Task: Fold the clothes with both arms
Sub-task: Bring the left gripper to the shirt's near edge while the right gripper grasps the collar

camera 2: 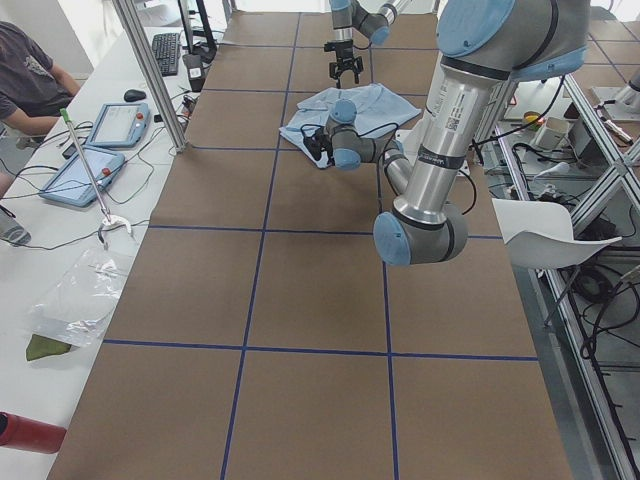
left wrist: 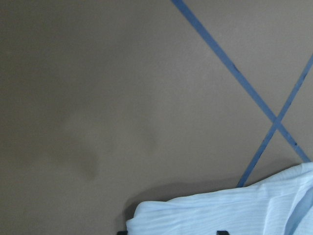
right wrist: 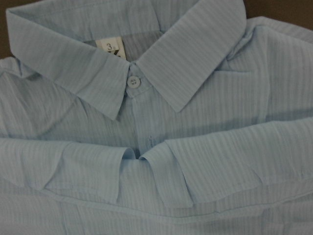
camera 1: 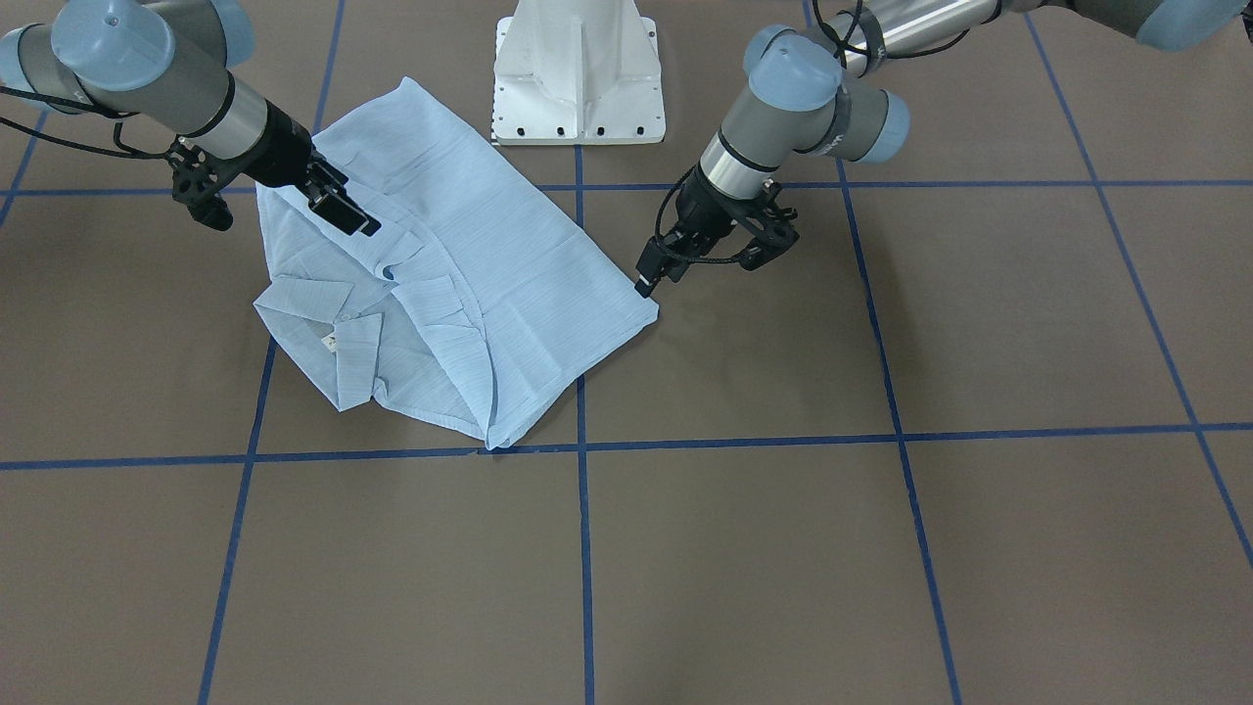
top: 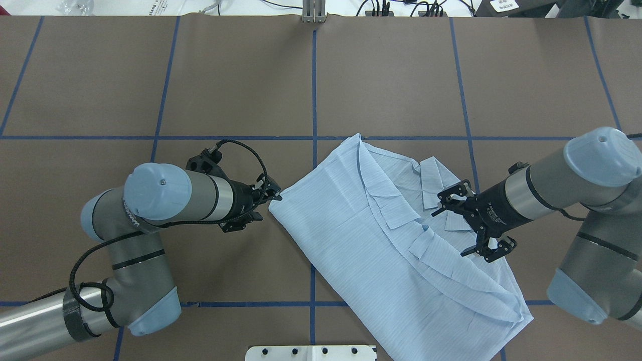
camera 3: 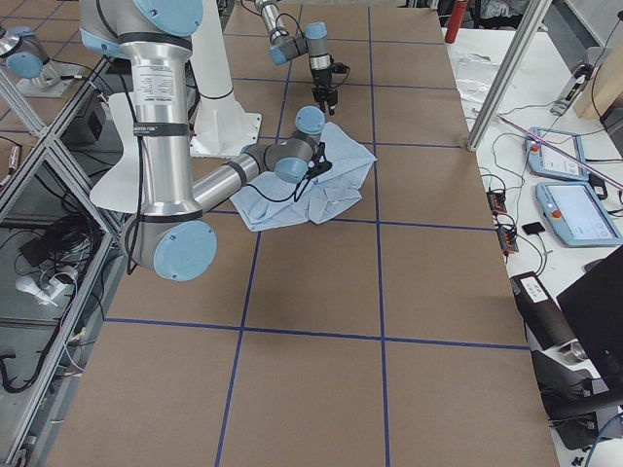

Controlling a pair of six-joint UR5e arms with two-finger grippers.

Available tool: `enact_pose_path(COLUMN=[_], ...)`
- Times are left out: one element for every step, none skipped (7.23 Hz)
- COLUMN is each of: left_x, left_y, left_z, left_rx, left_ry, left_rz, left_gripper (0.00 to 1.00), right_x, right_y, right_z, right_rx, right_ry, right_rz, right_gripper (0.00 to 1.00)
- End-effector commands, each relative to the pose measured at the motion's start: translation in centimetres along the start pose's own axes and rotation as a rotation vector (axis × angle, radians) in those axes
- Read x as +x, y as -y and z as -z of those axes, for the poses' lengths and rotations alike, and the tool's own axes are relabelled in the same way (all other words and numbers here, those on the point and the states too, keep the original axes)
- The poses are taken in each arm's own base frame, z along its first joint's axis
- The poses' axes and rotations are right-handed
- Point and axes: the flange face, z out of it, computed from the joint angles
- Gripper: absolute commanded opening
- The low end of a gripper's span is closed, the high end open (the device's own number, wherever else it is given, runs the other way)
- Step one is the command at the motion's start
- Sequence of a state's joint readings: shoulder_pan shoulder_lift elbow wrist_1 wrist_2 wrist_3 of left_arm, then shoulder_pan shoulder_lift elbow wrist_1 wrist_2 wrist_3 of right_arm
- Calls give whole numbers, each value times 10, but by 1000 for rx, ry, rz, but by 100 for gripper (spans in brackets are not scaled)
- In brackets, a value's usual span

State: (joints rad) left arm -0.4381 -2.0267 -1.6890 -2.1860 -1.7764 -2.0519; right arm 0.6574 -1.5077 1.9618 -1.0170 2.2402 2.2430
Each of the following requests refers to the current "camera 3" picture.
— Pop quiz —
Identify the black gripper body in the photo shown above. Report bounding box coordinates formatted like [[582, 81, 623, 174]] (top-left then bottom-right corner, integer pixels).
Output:
[[311, 62, 349, 105], [305, 141, 332, 180]]

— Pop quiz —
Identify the light blue button-up shirt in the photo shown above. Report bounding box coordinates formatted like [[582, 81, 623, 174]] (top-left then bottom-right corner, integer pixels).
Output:
[[230, 123, 376, 232]]

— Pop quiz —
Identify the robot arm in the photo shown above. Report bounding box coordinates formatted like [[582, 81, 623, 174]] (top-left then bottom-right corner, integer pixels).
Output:
[[79, 1, 337, 281], [253, 0, 350, 116]]

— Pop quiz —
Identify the red bottle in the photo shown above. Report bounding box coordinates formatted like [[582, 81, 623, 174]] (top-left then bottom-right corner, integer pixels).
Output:
[[444, 0, 469, 44]]

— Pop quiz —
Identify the white chair seat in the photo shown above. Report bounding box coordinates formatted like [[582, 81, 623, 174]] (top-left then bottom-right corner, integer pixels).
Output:
[[90, 92, 139, 213]]

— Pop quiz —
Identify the teach pendant far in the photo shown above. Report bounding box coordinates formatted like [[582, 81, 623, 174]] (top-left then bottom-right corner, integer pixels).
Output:
[[526, 126, 589, 182]]

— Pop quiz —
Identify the teach pendant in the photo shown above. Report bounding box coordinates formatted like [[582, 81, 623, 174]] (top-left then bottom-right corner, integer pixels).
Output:
[[535, 181, 622, 247], [526, 126, 589, 182]]

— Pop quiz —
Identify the teach pendant near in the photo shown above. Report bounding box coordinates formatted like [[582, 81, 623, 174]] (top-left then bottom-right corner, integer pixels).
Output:
[[535, 181, 622, 247]]

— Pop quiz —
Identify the black monitor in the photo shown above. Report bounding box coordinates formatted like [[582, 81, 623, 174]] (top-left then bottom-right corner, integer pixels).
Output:
[[557, 248, 622, 387]]

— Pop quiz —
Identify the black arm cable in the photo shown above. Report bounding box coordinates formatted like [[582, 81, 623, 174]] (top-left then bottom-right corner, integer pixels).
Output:
[[242, 169, 312, 203]]

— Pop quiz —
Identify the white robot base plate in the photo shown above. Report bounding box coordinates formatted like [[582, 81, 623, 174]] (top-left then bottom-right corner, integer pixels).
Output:
[[190, 0, 262, 158]]

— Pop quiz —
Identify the aluminium frame post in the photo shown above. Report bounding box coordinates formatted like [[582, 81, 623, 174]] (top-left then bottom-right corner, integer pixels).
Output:
[[465, 0, 552, 152]]

